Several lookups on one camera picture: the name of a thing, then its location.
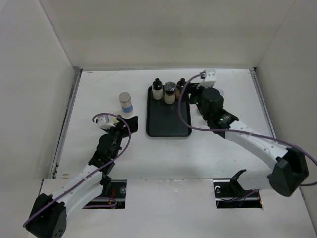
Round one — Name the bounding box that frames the black cap white powder bottle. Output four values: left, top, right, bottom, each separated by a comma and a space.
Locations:
152, 78, 163, 100

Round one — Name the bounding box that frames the silver cap blue label jar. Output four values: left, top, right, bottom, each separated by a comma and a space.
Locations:
118, 92, 133, 114

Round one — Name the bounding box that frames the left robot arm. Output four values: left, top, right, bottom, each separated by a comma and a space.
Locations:
23, 113, 138, 238

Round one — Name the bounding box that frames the black rectangular tray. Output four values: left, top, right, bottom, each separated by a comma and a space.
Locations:
146, 87, 192, 138

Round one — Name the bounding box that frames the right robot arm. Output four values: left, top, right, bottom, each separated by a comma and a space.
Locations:
186, 83, 309, 197

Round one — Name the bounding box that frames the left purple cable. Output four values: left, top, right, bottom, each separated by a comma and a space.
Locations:
23, 113, 132, 228

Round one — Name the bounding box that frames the black cap brown spice bottle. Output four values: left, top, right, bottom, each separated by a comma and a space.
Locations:
175, 78, 186, 100

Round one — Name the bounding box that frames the purple cable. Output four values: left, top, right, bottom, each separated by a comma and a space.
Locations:
177, 71, 317, 203
23, 113, 132, 228

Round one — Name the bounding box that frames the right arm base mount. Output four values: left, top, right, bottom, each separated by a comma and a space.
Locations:
213, 169, 262, 209

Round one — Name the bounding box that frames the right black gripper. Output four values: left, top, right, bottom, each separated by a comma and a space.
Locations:
180, 81, 211, 120

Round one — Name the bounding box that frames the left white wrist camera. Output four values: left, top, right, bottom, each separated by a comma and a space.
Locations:
94, 115, 115, 130

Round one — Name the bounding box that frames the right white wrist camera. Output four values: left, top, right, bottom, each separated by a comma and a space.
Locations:
198, 69, 216, 88

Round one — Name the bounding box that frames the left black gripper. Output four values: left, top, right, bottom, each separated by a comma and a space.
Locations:
103, 116, 138, 159

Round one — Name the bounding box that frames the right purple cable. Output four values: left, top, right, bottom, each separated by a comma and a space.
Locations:
177, 71, 317, 203

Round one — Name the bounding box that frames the grey grinder cap salt jar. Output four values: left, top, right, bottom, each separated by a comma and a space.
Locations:
164, 81, 176, 105

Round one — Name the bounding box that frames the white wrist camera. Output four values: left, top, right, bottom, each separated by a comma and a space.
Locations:
94, 115, 115, 130
198, 69, 216, 88

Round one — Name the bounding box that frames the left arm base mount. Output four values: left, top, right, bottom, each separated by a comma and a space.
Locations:
84, 175, 127, 209

